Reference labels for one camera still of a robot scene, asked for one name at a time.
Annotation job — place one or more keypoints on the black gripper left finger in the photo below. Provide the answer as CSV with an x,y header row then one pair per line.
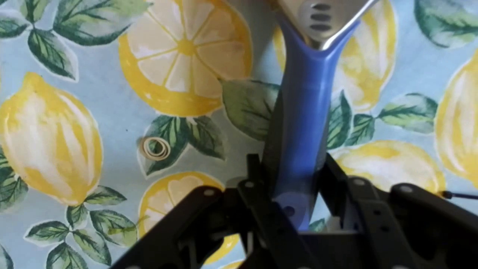
x,y
233,229

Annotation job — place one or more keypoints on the tan rubber band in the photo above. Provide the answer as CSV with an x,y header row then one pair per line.
x,y
142,148

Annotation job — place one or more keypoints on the lemon print tablecloth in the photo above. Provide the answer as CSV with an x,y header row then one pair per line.
x,y
75,99

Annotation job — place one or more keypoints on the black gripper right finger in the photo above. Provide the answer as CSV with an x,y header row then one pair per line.
x,y
397,229

